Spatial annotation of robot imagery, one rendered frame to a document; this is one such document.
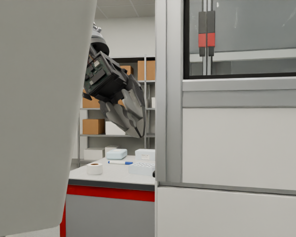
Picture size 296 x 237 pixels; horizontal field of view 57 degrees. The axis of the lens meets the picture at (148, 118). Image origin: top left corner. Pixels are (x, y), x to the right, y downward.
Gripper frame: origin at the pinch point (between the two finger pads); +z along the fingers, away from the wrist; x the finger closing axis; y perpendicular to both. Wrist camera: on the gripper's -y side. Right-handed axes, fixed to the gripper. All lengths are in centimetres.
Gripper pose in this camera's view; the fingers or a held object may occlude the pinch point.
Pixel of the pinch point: (140, 131)
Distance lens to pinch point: 49.2
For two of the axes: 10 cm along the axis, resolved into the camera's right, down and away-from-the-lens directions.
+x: 7.7, -5.9, -2.5
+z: 4.7, 7.8, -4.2
